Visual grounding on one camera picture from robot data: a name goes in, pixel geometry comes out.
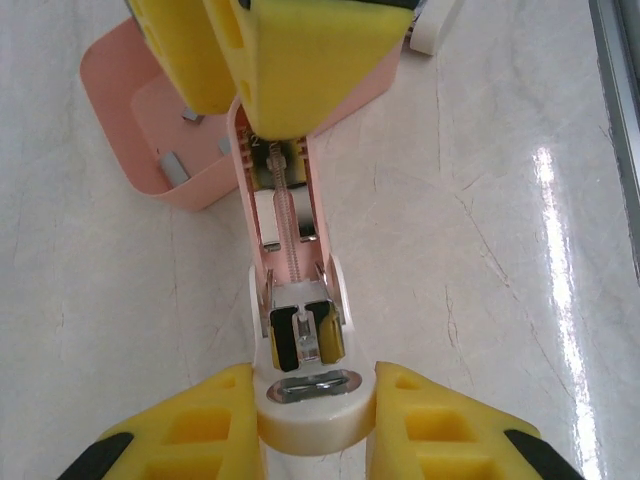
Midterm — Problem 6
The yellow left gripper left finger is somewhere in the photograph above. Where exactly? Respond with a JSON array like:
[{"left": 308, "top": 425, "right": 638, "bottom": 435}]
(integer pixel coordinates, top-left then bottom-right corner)
[{"left": 58, "top": 363, "right": 264, "bottom": 480}]

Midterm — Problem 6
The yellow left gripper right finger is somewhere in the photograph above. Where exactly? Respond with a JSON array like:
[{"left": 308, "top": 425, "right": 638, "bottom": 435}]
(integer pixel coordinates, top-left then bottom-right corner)
[{"left": 367, "top": 360, "right": 587, "bottom": 480}]

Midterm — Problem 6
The pink and white stapler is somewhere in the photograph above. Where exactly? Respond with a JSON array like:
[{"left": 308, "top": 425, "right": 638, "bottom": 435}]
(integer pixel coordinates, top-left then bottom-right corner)
[{"left": 227, "top": 94, "right": 379, "bottom": 457}]

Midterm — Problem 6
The cream and olive stapler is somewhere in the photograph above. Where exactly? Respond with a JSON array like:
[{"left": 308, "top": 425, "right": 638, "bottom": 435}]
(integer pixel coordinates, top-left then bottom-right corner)
[{"left": 408, "top": 0, "right": 464, "bottom": 54}]

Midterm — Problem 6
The pink plastic tray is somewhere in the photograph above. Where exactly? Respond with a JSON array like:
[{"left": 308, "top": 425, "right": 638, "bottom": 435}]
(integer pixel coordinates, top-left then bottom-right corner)
[{"left": 79, "top": 19, "right": 401, "bottom": 212}]

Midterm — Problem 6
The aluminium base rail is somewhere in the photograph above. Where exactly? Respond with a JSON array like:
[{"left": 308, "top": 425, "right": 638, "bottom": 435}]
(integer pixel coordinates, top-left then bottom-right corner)
[{"left": 588, "top": 0, "right": 640, "bottom": 201}]

